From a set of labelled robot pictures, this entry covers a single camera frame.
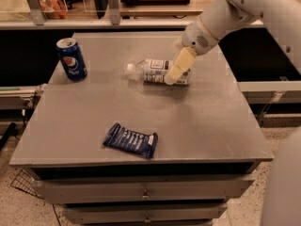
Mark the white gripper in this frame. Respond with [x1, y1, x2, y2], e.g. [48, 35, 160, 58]
[165, 16, 219, 85]

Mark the clear plastic water bottle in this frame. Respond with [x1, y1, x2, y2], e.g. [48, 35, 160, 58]
[126, 59, 191, 86]

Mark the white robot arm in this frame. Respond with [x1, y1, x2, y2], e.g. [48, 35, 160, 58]
[165, 0, 301, 226]

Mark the dark blue snack wrapper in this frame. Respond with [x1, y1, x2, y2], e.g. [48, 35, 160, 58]
[103, 123, 158, 159]

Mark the blue Pepsi soda can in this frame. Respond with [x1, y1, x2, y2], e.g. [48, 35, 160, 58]
[56, 38, 87, 82]

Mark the grey drawer cabinet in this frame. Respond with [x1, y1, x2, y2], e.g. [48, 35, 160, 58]
[10, 32, 272, 226]

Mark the orange plastic bag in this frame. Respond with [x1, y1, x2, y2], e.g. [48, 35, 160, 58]
[39, 0, 67, 19]

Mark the upper grey drawer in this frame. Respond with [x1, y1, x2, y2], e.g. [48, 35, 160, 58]
[33, 174, 254, 204]

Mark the grey drawer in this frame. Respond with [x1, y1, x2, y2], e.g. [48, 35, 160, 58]
[64, 203, 228, 224]
[33, 174, 254, 204]

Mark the black pole on floor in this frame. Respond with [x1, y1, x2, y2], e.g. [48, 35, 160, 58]
[0, 122, 18, 151]

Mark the lower grey drawer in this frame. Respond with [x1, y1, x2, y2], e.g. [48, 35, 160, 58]
[64, 203, 228, 224]

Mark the grey metal rail frame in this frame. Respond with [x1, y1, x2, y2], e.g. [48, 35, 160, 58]
[0, 0, 264, 30]

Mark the black wire grid rack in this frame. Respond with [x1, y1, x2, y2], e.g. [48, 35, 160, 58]
[10, 169, 40, 199]

